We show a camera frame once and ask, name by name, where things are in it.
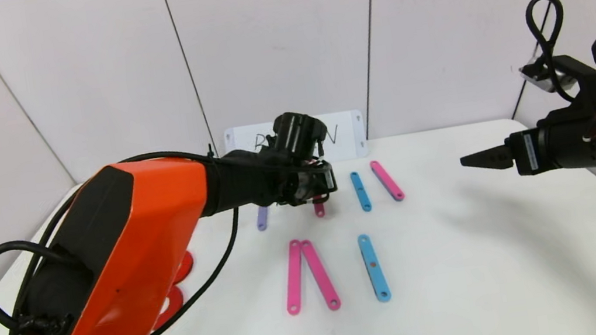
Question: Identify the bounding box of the white BRAIN word card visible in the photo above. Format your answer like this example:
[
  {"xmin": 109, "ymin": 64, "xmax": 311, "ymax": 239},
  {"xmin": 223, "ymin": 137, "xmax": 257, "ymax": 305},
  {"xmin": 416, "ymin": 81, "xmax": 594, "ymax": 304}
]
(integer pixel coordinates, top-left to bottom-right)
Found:
[{"xmin": 223, "ymin": 109, "xmax": 369, "ymax": 177}]

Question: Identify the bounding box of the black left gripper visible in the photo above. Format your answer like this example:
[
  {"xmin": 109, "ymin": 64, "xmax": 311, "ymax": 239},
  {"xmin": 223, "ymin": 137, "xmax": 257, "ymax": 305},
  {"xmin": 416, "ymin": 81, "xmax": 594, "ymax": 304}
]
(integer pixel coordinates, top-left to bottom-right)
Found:
[{"xmin": 289, "ymin": 158, "xmax": 339, "ymax": 204}]

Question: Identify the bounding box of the blue strip with middle hole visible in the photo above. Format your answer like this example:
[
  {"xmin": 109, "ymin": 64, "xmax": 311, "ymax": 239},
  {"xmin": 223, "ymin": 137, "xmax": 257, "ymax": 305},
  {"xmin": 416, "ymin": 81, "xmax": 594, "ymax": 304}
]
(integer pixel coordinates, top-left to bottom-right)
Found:
[{"xmin": 356, "ymin": 231, "xmax": 393, "ymax": 305}]

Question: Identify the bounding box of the short purple strip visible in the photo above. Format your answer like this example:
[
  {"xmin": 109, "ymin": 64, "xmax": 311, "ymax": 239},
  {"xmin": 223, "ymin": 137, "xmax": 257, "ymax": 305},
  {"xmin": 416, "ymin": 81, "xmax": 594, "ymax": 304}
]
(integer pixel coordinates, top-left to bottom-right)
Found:
[{"xmin": 255, "ymin": 206, "xmax": 272, "ymax": 232}]

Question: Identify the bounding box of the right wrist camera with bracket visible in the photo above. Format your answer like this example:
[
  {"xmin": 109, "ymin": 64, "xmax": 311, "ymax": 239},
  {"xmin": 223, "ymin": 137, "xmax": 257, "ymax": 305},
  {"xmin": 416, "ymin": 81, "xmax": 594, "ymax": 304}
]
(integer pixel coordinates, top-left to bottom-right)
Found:
[{"xmin": 517, "ymin": 49, "xmax": 596, "ymax": 122}]

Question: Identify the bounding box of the short blue strip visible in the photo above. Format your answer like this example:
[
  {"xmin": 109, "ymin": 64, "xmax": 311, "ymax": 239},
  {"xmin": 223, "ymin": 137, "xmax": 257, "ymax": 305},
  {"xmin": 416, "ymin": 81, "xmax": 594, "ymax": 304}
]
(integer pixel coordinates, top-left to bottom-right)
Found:
[{"xmin": 350, "ymin": 170, "xmax": 373, "ymax": 214}]

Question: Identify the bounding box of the red curved piece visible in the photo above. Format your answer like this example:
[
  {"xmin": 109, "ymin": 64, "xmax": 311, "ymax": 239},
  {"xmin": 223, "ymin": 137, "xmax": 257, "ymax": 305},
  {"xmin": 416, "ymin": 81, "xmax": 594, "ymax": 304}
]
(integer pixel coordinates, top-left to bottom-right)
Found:
[
  {"xmin": 148, "ymin": 284, "xmax": 189, "ymax": 330},
  {"xmin": 169, "ymin": 250, "xmax": 197, "ymax": 284}
]

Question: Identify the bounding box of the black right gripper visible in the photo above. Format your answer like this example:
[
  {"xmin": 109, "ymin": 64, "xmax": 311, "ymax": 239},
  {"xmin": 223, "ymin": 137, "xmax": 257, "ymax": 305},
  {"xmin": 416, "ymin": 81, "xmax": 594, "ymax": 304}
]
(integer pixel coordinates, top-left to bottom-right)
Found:
[{"xmin": 456, "ymin": 116, "xmax": 596, "ymax": 187}]

